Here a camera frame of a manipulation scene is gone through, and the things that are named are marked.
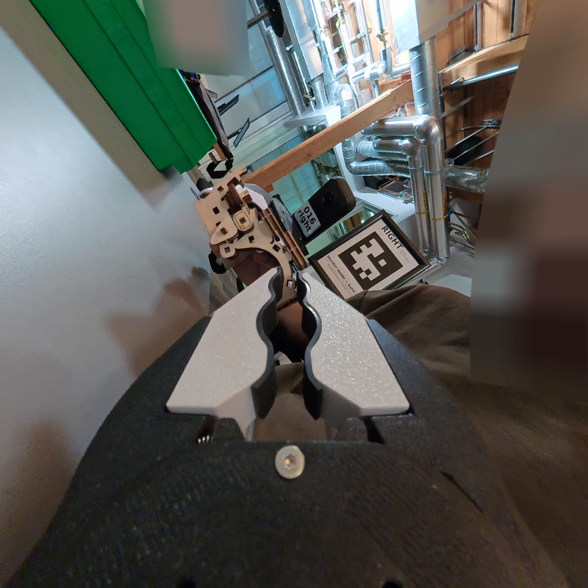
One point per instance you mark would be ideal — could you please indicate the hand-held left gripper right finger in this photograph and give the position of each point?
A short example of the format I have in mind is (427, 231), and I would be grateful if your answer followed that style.
(353, 367)

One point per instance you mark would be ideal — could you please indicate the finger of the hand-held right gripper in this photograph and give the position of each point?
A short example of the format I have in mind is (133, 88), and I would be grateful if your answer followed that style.
(257, 197)

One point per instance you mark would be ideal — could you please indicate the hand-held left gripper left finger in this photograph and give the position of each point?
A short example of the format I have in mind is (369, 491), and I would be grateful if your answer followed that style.
(216, 363)

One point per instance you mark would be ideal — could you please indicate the wooden model assembly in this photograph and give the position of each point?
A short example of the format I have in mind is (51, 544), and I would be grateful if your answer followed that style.
(229, 225)

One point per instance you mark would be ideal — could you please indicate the person's right hand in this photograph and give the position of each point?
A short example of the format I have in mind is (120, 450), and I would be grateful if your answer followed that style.
(257, 271)

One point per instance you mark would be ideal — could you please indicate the wooden handrail beam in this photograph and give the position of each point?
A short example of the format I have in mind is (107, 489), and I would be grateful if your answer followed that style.
(321, 138)

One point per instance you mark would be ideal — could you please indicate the black framed marker sign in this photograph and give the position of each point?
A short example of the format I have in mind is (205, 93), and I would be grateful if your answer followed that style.
(367, 257)

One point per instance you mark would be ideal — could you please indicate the cluster of silver ducts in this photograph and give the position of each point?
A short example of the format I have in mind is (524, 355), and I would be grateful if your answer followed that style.
(427, 138)

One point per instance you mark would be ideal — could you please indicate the green plastic box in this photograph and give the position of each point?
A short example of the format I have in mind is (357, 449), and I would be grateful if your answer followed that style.
(138, 78)

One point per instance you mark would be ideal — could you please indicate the person's brown clothing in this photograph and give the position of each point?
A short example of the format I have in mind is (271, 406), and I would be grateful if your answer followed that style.
(519, 459)

